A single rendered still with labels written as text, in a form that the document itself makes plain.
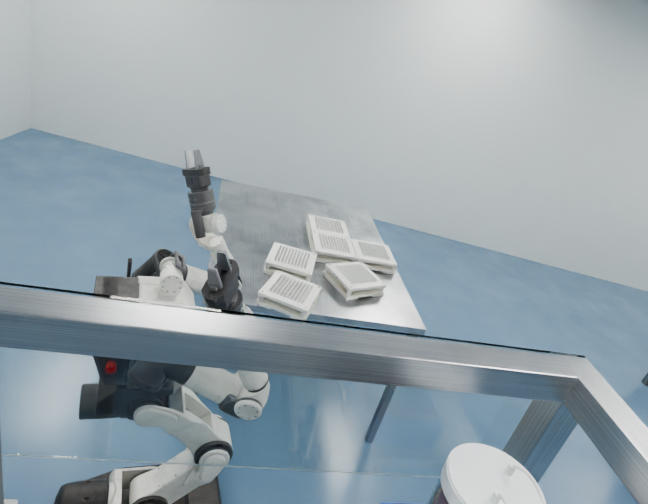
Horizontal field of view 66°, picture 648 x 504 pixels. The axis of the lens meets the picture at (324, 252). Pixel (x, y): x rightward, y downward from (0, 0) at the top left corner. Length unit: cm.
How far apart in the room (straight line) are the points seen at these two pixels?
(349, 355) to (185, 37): 526
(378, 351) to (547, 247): 587
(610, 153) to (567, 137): 53
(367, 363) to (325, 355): 7
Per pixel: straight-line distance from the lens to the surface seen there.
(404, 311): 265
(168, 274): 151
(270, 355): 75
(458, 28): 566
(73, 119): 649
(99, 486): 223
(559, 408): 101
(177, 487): 219
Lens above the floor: 215
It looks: 26 degrees down
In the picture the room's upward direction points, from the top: 16 degrees clockwise
